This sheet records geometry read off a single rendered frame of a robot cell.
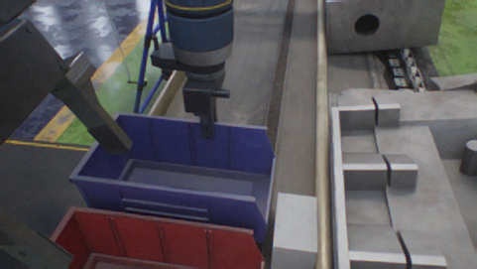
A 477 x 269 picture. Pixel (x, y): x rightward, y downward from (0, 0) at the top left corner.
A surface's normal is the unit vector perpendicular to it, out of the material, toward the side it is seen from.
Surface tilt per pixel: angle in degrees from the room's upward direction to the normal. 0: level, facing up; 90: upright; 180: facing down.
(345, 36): 90
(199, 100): 90
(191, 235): 88
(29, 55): 65
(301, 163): 0
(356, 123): 83
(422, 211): 10
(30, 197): 0
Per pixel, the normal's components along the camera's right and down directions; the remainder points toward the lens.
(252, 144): -0.17, 0.61
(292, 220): 0.00, -0.76
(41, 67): 0.89, -0.22
